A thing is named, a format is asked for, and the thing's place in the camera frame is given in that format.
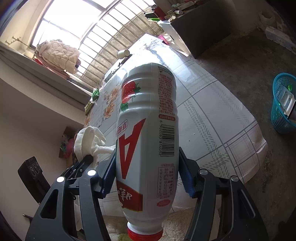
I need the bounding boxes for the red gift bag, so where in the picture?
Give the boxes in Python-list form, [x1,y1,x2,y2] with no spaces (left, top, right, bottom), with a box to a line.
[59,126,79,160]

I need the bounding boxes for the white paper cup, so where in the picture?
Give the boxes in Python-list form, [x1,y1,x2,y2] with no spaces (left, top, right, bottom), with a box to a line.
[116,50,130,59]

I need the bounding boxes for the white glove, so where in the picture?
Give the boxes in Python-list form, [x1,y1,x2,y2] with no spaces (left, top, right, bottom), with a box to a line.
[74,126,115,162]

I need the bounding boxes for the silver data cable box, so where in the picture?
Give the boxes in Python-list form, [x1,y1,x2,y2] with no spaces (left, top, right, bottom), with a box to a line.
[276,85,295,122]

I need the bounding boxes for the pink quilted jacket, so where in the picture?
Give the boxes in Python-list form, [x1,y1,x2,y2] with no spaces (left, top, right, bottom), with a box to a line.
[37,39,80,74]

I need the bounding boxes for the white bottle red cap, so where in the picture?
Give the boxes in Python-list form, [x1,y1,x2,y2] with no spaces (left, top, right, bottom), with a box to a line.
[116,63,179,240]

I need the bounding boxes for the green snack wrapper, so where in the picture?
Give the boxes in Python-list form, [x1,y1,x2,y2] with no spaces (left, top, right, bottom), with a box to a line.
[92,88,100,101]

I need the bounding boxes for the pink cup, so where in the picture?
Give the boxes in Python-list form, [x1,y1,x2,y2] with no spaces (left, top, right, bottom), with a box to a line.
[158,35,170,45]

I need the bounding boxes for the teal mesh trash basket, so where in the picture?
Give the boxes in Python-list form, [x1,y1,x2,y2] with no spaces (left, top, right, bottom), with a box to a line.
[271,73,295,133]

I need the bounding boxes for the floral table cloth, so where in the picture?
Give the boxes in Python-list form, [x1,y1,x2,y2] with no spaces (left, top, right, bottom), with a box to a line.
[83,33,268,217]

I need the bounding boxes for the yellow-green snack packet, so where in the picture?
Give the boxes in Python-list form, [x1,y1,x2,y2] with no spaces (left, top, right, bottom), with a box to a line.
[84,100,94,115]

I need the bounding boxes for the red canister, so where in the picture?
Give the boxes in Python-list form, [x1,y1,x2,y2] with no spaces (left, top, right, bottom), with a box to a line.
[152,6,166,21]

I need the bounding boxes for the dark cabinet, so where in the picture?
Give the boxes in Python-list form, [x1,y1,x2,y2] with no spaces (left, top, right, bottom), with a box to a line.
[171,1,231,59]

